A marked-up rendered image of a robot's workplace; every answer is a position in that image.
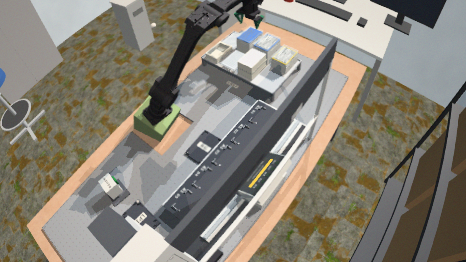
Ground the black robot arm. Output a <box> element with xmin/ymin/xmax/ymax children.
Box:
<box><xmin>142</xmin><ymin>0</ymin><xmax>263</xmax><ymax>126</ymax></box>

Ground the dark grey regrip nest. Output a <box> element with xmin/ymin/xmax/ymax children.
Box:
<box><xmin>185</xmin><ymin>130</ymin><xmax>222</xmax><ymax>164</ymax></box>

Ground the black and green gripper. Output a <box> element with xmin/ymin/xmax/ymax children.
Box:
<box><xmin>234</xmin><ymin>2</ymin><xmax>264</xmax><ymax>30</ymax></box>

